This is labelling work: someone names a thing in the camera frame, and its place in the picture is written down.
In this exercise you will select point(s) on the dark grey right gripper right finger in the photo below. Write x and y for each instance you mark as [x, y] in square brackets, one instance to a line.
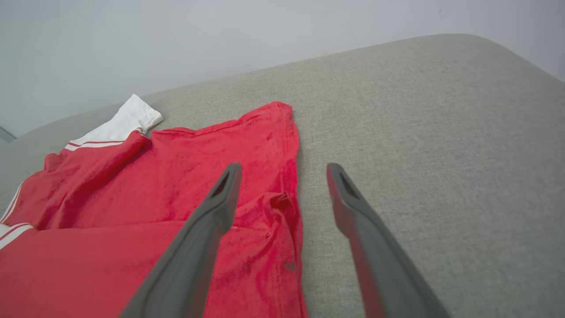
[379, 260]

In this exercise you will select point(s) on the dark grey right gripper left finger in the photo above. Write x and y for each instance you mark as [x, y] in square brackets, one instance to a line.
[194, 256]

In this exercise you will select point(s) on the red garment with white stripes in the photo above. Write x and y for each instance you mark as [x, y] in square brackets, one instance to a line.
[110, 221]

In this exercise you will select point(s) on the grey fabric sofa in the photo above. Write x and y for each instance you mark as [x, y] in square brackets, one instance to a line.
[441, 154]

